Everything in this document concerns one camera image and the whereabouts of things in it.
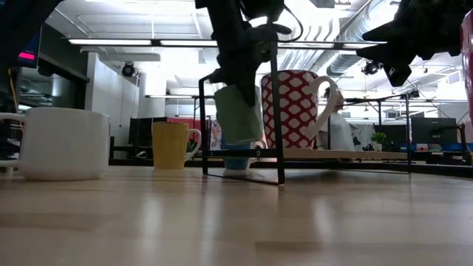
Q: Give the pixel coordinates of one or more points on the silver ventilation duct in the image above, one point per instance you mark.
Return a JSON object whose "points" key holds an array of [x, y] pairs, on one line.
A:
{"points": [[343, 55]]}

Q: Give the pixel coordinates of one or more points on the red white patterned mug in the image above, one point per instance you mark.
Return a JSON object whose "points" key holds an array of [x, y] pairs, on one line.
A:
{"points": [[292, 111]]}

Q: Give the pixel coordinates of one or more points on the computer monitor blue screen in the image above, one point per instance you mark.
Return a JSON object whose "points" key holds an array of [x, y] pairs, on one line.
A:
{"points": [[26, 55]]}

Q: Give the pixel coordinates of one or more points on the small background potted plant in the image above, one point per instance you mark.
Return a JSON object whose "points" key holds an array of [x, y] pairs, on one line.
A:
{"points": [[378, 138]]}

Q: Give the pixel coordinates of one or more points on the green mug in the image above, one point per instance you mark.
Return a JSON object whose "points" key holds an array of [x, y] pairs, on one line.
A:
{"points": [[233, 122]]}

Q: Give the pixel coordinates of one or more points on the black rack wooden shelf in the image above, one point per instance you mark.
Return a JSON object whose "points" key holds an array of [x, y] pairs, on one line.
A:
{"points": [[278, 111]]}

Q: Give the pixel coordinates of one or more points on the black ceiling spotlight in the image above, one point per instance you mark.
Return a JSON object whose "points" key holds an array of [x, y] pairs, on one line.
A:
{"points": [[371, 67], [128, 69]]}

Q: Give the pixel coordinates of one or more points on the black background monitor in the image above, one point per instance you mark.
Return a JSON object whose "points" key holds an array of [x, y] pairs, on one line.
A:
{"points": [[434, 129], [391, 134]]}

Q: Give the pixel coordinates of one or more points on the large white mug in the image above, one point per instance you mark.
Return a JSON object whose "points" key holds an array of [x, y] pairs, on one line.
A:
{"points": [[63, 144]]}

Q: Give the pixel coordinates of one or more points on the black rail light strips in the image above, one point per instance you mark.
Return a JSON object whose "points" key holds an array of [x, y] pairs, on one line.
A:
{"points": [[111, 41]]}

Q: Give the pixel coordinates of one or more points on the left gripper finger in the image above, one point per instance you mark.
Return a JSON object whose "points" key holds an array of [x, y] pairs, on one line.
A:
{"points": [[221, 77], [247, 81]]}

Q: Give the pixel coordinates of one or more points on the black table frame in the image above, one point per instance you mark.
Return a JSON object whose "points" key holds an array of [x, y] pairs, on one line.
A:
{"points": [[436, 170]]}

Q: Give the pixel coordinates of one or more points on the blue mug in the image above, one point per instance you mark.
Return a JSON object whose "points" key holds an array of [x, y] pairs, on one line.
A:
{"points": [[236, 162]]}

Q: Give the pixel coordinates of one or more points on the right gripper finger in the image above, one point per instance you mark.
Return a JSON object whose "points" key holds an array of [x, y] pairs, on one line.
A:
{"points": [[391, 34], [395, 61]]}

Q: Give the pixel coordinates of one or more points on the person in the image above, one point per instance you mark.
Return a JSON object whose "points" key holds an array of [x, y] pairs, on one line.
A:
{"points": [[338, 129]]}

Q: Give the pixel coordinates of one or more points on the yellow mug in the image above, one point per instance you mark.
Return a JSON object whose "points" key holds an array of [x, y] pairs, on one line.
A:
{"points": [[170, 146]]}

